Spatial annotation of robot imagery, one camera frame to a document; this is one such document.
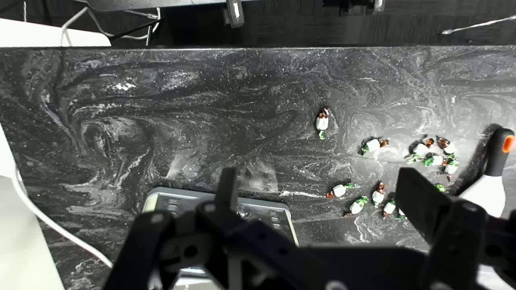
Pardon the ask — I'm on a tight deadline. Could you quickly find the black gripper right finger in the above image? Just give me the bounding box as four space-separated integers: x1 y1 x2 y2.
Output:
395 168 458 254

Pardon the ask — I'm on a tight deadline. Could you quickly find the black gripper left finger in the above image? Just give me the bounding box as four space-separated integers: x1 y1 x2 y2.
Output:
215 168 239 213

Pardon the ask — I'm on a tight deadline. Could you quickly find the wrapped candy lower right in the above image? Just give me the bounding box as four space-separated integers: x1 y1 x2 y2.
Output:
371 181 387 207

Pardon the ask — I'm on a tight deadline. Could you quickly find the wrapped candy cluster piece three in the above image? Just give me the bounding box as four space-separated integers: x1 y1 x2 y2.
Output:
424 155 458 176

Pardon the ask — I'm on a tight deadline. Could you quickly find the cream chrome four-slot toaster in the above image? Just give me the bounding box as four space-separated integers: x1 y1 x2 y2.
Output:
142 188 299 246

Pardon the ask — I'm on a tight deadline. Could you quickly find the wrapped candy cluster piece two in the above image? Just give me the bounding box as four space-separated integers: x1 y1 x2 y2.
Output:
437 136 457 157

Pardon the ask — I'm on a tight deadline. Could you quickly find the wrapped candy lower middle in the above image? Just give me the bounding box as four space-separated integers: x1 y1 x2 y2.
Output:
345 196 370 217

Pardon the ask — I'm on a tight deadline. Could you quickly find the wrapped candy lower left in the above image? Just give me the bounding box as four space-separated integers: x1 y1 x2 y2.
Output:
326 183 357 201

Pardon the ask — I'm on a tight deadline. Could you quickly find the white power cable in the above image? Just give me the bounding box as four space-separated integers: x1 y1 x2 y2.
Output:
0 126 116 271

